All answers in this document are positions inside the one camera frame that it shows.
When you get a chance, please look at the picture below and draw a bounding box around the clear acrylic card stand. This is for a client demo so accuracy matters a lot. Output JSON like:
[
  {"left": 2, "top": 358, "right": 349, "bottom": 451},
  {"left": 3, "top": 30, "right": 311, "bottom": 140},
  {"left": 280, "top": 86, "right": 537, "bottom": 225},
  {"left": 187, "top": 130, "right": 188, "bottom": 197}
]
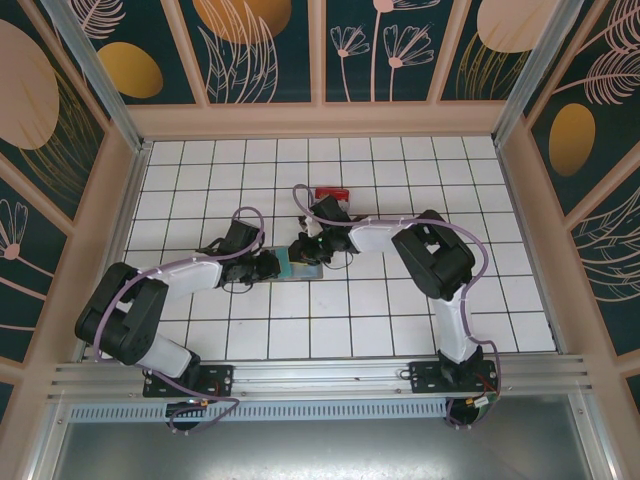
[{"left": 313, "top": 186, "right": 352, "bottom": 216}]

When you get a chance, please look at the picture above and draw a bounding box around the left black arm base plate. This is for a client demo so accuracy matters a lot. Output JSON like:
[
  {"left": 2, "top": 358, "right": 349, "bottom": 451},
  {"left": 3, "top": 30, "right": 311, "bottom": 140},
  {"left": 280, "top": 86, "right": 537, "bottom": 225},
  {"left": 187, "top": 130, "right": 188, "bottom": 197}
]
[{"left": 142, "top": 364, "right": 236, "bottom": 399}]

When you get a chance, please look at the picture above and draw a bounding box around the grey slotted cable duct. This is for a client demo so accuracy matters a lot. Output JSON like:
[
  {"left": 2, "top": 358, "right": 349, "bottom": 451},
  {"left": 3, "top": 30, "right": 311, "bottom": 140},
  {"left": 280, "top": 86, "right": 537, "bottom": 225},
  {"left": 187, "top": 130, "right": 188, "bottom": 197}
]
[{"left": 66, "top": 401, "right": 450, "bottom": 422}]

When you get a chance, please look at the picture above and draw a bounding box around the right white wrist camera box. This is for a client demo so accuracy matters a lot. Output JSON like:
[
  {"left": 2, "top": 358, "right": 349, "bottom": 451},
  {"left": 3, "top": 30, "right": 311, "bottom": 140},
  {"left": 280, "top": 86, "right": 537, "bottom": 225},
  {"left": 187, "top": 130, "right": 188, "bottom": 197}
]
[{"left": 298, "top": 214, "right": 324, "bottom": 238}]

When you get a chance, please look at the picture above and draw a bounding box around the aluminium frame bar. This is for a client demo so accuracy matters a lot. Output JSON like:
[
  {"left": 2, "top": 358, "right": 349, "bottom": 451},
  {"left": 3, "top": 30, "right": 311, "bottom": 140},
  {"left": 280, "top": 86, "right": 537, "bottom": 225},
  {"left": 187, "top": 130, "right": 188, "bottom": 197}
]
[
  {"left": 569, "top": 392, "right": 621, "bottom": 480},
  {"left": 27, "top": 397, "right": 71, "bottom": 480}
]

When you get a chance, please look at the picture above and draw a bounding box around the grey metal sheet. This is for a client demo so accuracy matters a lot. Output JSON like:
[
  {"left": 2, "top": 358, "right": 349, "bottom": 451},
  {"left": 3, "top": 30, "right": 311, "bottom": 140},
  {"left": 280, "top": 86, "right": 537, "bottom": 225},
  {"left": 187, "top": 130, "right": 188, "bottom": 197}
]
[{"left": 49, "top": 394, "right": 619, "bottom": 480}]

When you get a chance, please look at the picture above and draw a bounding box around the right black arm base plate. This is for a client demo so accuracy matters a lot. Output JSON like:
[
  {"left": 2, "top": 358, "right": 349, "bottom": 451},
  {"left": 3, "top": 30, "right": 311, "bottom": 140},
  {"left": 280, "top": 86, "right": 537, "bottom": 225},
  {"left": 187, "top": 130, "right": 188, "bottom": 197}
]
[{"left": 408, "top": 360, "right": 502, "bottom": 396}]

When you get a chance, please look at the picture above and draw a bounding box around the aluminium mounting rail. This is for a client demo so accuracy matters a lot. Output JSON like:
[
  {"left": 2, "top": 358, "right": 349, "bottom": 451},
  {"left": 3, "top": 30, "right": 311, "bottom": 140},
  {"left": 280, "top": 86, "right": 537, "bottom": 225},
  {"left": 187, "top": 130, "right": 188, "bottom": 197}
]
[{"left": 47, "top": 353, "right": 595, "bottom": 401}]

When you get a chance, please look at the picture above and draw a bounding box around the aluminium corner post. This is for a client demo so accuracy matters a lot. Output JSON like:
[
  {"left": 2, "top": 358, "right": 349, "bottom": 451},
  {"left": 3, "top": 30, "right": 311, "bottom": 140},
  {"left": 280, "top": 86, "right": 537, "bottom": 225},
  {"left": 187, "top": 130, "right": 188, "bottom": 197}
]
[
  {"left": 492, "top": 0, "right": 601, "bottom": 147},
  {"left": 39, "top": 0, "right": 152, "bottom": 154}
]

